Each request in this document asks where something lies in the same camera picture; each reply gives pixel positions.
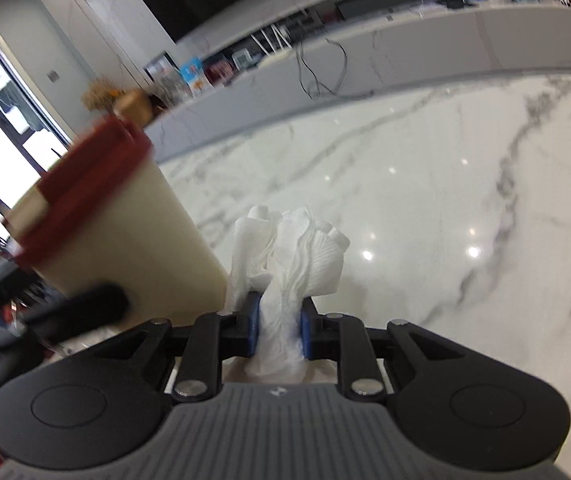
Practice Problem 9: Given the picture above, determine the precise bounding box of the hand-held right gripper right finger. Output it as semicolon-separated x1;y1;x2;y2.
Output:
299;297;471;403

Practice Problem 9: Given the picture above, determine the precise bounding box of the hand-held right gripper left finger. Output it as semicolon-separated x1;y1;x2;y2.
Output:
90;291;262;403

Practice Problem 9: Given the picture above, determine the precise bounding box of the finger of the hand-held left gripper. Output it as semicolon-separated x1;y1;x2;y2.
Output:
25;284;131;333

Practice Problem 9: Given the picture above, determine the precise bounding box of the white paper towel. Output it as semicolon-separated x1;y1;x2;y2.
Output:
222;204;352;386

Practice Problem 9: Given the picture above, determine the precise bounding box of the cream cup with red lid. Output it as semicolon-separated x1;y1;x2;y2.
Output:
2;115;231;328

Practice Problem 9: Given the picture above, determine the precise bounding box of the golden acorn jar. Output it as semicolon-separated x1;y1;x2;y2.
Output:
112;87;153;126

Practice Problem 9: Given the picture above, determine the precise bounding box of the dried flower bouquet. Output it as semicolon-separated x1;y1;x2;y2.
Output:
82;76;126;111

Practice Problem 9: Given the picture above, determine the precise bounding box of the clear patterned bag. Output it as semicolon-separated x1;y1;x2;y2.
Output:
158;70;188;106

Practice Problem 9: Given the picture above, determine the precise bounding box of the blue snack bag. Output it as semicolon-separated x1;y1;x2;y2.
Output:
180;56;208;97

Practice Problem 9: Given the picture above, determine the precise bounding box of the pink picture card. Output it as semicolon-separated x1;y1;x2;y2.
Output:
204;57;236;81

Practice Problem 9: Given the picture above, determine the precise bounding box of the white router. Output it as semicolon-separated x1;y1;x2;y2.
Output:
250;25;296;63

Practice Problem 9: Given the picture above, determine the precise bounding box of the white marble television cabinet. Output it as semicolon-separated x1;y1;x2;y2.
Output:
142;0;571;161

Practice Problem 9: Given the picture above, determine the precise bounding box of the black cable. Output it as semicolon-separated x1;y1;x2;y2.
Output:
293;40;349;101

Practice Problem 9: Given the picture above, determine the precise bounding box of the black photo frame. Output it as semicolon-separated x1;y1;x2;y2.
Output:
144;51;181;81

